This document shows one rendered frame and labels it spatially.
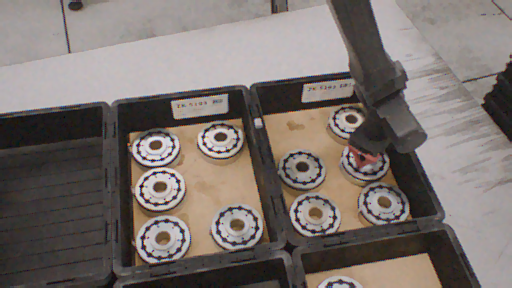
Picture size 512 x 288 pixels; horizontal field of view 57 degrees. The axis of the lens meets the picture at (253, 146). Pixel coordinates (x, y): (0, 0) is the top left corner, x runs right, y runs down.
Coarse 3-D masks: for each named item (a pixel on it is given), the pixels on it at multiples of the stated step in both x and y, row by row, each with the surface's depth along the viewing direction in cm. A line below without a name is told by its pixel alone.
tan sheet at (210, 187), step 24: (240, 120) 111; (192, 144) 106; (192, 168) 102; (216, 168) 103; (240, 168) 103; (192, 192) 99; (216, 192) 99; (240, 192) 99; (144, 216) 95; (192, 216) 95; (168, 240) 92; (192, 240) 92; (264, 240) 93
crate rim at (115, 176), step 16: (144, 96) 101; (160, 96) 101; (176, 96) 101; (192, 96) 102; (112, 112) 99; (112, 128) 96; (112, 144) 93; (256, 144) 94; (112, 160) 91; (112, 176) 89; (112, 192) 87; (272, 192) 88; (112, 208) 85; (272, 208) 86; (112, 224) 83; (112, 240) 81; (112, 256) 80; (192, 256) 80; (208, 256) 80; (224, 256) 80; (240, 256) 80; (128, 272) 78; (144, 272) 78
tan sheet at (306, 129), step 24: (264, 120) 111; (288, 120) 111; (312, 120) 111; (288, 144) 107; (312, 144) 107; (336, 144) 107; (336, 168) 103; (336, 192) 100; (360, 192) 100; (312, 216) 96; (408, 216) 97
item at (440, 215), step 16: (272, 80) 105; (288, 80) 105; (304, 80) 105; (320, 80) 106; (256, 96) 102; (256, 112) 99; (272, 160) 92; (416, 160) 93; (272, 176) 90; (432, 192) 89; (288, 224) 84; (384, 224) 84; (416, 224) 84; (288, 240) 82; (304, 240) 82; (320, 240) 82
